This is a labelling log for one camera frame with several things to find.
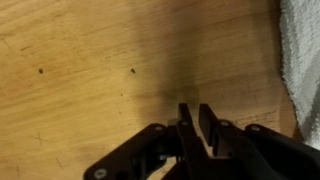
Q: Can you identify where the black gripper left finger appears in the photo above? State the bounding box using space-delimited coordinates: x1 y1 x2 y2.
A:
83 103 210 180

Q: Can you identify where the white cloth towel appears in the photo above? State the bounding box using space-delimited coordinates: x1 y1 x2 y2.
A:
279 0 320 149

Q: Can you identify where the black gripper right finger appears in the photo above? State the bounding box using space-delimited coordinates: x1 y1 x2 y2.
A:
199 104 320 180

